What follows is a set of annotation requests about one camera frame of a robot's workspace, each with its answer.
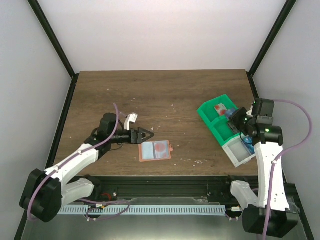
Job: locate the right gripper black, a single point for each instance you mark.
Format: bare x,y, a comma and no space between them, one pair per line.
236,120

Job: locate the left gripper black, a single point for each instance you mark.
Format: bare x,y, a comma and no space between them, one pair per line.
135,135

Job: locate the red white card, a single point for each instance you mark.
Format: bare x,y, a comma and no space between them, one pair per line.
220,109
161,149

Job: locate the blue card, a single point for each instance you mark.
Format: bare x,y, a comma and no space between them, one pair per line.
248,144
229,112

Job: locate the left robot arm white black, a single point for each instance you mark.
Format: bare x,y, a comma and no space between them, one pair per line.
47,191

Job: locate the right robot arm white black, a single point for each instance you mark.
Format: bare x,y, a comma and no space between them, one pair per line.
266,213

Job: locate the black card in tray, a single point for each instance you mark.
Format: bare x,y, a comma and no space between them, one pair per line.
232,127

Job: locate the blue card in bin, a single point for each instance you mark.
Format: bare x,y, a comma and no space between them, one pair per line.
248,144

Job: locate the green plastic organizer tray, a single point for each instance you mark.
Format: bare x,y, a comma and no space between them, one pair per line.
217,123

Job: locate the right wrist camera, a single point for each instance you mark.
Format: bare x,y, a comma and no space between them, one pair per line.
249,112

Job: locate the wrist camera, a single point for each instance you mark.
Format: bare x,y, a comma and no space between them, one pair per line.
249,112
130,119

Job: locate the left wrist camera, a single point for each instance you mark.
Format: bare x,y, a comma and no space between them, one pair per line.
130,119

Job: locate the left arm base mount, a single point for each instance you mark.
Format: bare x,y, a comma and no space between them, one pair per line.
104,193

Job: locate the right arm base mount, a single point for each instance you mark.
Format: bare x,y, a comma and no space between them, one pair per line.
219,189

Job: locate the white slotted cable duct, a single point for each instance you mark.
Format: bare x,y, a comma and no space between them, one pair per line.
146,210

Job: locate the right black frame post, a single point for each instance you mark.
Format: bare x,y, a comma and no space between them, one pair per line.
280,20

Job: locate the black frame post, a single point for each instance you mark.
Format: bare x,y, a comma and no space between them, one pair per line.
280,20
39,13

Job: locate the left black frame post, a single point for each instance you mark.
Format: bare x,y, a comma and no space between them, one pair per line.
39,13

